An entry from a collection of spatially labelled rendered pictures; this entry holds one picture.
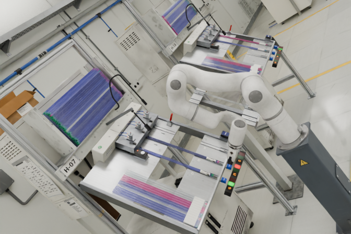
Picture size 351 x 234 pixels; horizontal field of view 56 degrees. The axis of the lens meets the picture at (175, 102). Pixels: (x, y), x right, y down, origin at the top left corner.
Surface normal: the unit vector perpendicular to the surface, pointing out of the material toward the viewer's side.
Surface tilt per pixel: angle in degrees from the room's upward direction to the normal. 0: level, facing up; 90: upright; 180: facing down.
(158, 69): 90
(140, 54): 90
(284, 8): 90
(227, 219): 90
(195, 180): 47
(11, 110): 81
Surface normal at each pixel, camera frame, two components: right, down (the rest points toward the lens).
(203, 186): 0.05, -0.76
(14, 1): 0.66, -0.36
